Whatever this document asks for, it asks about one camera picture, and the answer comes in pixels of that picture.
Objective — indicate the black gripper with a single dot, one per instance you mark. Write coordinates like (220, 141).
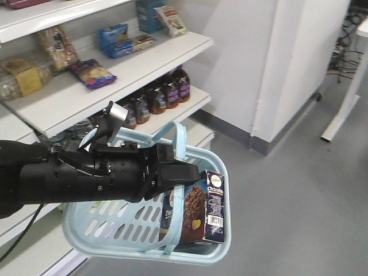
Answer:
(133, 174)

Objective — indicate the blue Chocofello cookie box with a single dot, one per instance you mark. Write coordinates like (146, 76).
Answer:
(203, 211)

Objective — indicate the light blue plastic basket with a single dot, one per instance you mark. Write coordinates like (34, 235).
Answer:
(120, 229)

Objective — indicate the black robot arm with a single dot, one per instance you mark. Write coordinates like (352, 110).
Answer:
(31, 174)

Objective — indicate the white supermarket shelf unit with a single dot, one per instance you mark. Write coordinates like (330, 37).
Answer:
(71, 96)

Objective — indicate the white desk leg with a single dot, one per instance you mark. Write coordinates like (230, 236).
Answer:
(351, 98)

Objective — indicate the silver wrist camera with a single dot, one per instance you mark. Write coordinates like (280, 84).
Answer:
(113, 119)

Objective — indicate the white partition wall panel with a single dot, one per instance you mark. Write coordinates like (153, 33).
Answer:
(302, 39)

